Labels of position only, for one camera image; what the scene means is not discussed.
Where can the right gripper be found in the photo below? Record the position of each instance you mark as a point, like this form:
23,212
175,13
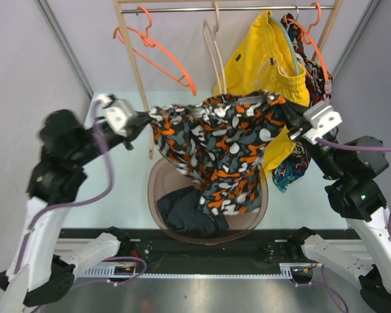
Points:
296,122

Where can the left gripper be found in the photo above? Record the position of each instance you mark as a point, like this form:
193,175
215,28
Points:
135,128

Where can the orange black camouflage shorts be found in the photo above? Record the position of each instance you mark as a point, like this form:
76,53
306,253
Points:
181,139

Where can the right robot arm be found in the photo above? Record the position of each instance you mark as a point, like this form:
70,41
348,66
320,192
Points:
354,195

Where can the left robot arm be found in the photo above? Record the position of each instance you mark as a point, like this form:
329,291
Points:
37,275

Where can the colourful patterned shorts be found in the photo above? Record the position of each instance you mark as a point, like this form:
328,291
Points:
318,82

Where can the yellow shorts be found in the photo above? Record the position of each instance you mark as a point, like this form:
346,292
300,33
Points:
280,81

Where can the orange hanger right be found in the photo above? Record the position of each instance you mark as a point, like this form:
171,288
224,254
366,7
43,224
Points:
307,38

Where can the dark navy shorts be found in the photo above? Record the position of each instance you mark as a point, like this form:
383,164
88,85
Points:
180,212

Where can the teal hanger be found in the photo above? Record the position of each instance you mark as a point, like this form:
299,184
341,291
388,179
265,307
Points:
289,43

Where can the beige wooden hanger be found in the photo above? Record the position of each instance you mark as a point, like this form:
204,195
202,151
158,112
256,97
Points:
209,37

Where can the translucent pink laundry basket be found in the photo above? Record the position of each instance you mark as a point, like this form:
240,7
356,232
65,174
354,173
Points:
164,178

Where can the metal hanging rod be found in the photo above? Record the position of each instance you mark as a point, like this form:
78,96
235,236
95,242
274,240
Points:
230,9

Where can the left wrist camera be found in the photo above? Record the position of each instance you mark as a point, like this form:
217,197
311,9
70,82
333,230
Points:
119,113

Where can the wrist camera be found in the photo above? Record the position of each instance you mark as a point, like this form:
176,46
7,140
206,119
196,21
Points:
119,113
322,118

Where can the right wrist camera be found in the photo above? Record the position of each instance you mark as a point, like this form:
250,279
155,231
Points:
322,118

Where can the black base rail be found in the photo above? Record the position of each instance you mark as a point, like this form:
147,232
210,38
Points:
259,251

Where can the wooden clothes rack frame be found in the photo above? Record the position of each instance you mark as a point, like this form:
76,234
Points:
335,8

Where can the white cable duct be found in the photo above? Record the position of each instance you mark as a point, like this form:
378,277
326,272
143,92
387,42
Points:
117,271

